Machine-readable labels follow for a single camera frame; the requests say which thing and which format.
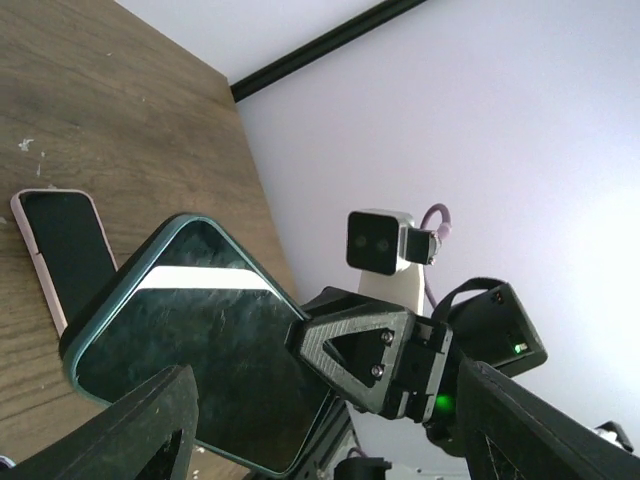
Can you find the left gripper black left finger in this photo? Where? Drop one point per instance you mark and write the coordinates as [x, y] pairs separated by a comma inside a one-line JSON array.
[[147, 434]]

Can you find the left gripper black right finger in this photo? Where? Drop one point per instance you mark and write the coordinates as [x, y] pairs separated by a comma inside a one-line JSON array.
[[509, 433]]

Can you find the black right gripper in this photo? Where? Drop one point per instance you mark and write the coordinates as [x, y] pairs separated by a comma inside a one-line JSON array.
[[373, 353]]

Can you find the black phone case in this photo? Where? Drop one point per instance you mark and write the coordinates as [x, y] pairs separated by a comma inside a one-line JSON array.
[[95, 310]]

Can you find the teal-edged smartphone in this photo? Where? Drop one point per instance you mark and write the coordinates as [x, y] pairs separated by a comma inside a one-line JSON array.
[[200, 340]]

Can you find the pink phone case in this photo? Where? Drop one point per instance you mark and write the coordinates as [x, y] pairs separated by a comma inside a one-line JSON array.
[[50, 290]]

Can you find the black smartphone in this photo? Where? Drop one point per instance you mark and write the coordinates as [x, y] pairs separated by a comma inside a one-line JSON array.
[[70, 250]]

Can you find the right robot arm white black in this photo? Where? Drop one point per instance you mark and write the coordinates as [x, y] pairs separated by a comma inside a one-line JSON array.
[[454, 373]]

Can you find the black aluminium frame rail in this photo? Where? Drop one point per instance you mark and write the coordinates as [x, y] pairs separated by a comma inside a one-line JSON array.
[[332, 40]]

